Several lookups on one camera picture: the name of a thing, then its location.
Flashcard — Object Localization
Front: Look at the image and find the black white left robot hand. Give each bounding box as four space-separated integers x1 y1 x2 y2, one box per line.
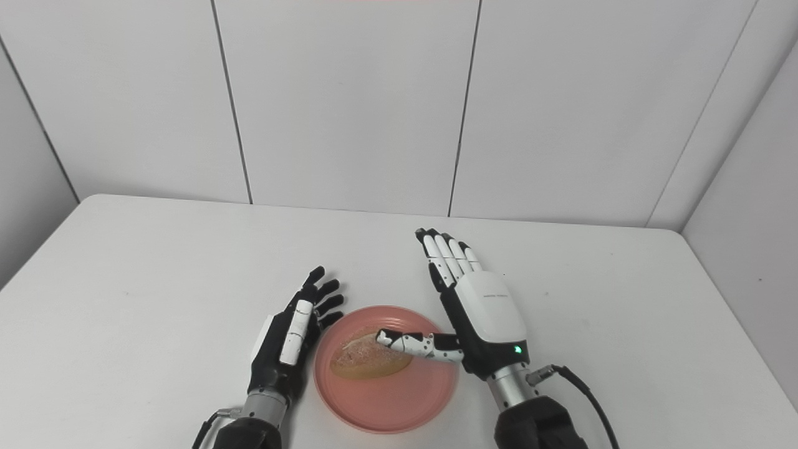
248 266 345 400

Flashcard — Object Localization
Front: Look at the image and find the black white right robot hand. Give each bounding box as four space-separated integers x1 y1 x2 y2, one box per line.
376 228 531 381

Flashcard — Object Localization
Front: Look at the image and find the pink round plate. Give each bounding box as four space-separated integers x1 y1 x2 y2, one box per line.
314 305 460 434

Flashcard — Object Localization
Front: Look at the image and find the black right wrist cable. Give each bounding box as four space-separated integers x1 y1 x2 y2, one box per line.
527 365 621 449

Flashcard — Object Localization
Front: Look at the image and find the golden bread roll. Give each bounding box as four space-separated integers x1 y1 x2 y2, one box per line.
330 329 413 380

